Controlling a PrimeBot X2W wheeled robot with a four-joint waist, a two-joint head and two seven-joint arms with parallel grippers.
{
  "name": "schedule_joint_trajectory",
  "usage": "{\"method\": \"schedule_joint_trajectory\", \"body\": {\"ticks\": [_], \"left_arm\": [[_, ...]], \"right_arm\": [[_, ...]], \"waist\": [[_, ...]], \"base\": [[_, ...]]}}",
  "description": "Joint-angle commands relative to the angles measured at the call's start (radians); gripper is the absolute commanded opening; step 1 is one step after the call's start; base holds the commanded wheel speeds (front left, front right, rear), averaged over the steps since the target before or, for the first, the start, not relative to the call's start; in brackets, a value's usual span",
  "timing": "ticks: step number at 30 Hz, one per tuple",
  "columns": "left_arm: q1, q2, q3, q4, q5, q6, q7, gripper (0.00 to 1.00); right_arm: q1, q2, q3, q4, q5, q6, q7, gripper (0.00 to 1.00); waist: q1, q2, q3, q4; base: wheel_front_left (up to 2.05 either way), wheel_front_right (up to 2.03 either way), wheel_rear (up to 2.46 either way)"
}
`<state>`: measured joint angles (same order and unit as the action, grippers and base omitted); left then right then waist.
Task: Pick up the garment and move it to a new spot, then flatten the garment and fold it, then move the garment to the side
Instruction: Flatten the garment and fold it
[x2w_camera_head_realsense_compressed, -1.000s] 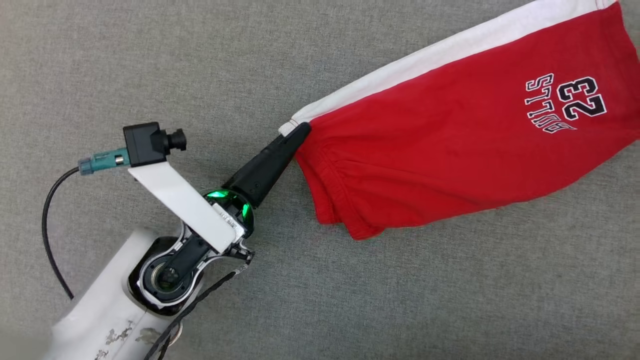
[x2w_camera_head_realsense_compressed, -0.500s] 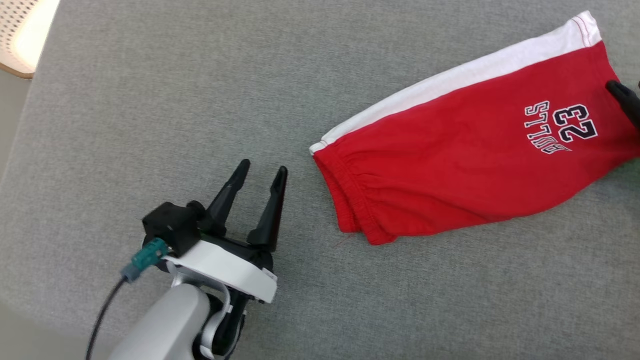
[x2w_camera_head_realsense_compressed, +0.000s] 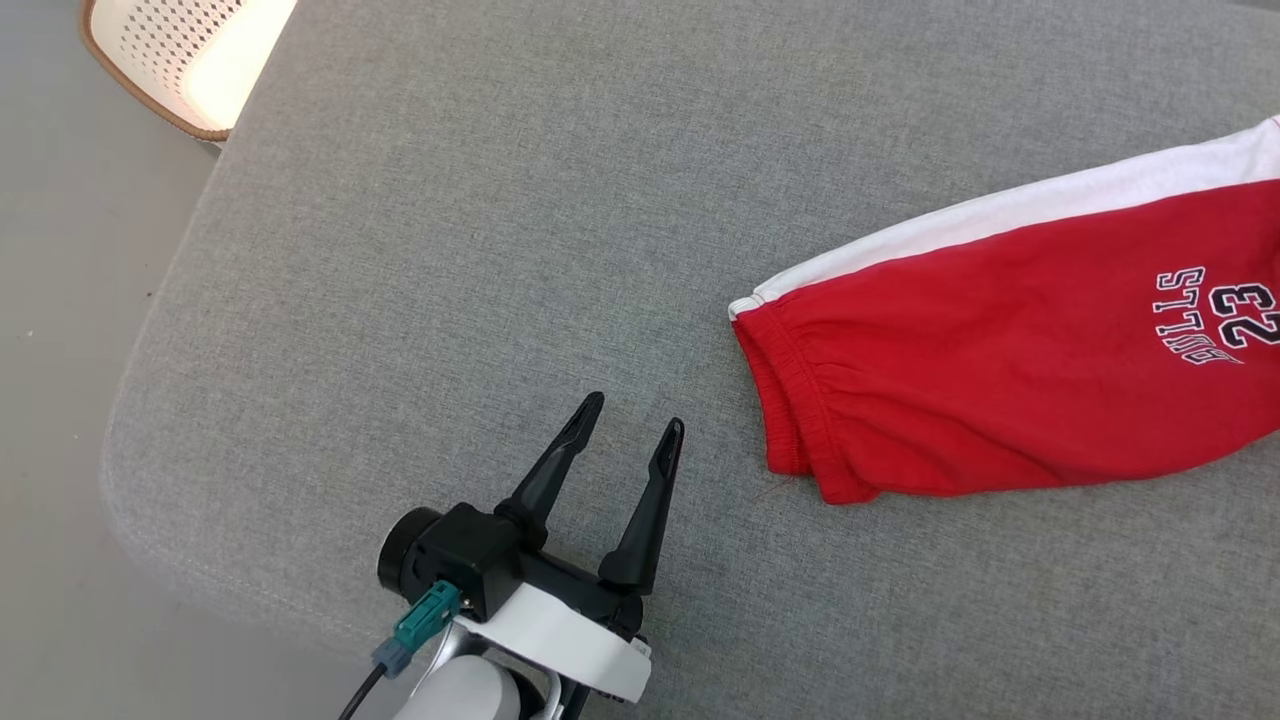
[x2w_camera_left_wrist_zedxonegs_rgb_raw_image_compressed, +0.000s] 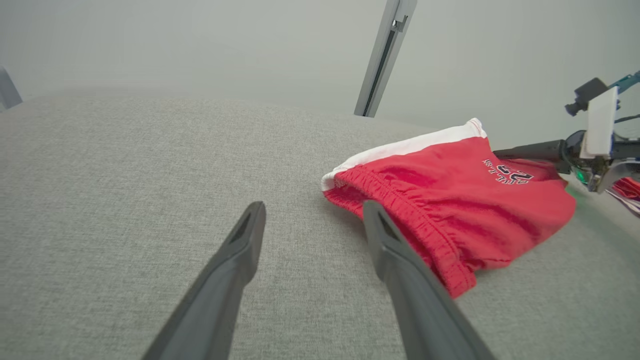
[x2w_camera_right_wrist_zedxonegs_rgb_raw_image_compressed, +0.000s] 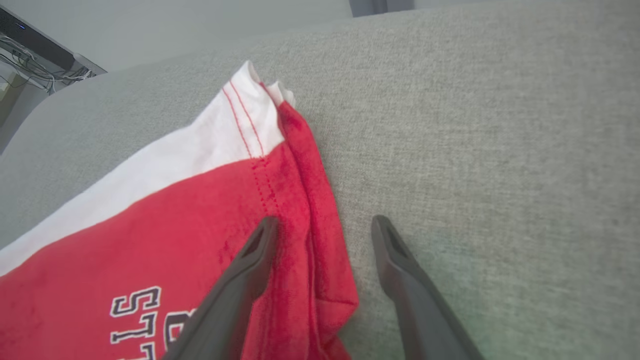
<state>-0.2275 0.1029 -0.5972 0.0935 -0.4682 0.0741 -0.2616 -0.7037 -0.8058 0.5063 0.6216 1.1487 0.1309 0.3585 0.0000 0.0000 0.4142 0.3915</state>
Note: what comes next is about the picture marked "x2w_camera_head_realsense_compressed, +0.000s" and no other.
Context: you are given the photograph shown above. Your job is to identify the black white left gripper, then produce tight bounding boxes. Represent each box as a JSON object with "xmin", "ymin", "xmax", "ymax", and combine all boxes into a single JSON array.
[{"xmin": 455, "ymin": 391, "xmax": 687, "ymax": 704}]

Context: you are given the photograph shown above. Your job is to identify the red white Bulls shorts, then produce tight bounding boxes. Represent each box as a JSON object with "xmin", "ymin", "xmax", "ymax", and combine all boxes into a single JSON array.
[{"xmin": 728, "ymin": 115, "xmax": 1280, "ymax": 506}]

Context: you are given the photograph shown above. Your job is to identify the grey fabric sofa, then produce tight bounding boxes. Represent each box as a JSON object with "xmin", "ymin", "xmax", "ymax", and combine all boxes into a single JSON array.
[{"xmin": 100, "ymin": 0, "xmax": 1280, "ymax": 720}]

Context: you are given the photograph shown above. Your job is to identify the cream perforated laundry basket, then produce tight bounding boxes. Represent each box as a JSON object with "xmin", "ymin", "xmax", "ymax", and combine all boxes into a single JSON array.
[{"xmin": 80, "ymin": 0, "xmax": 299, "ymax": 142}]

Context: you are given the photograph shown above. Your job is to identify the black cable with teal plug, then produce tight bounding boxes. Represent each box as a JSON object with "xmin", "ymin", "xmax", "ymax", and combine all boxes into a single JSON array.
[{"xmin": 338, "ymin": 580, "xmax": 462, "ymax": 720}]

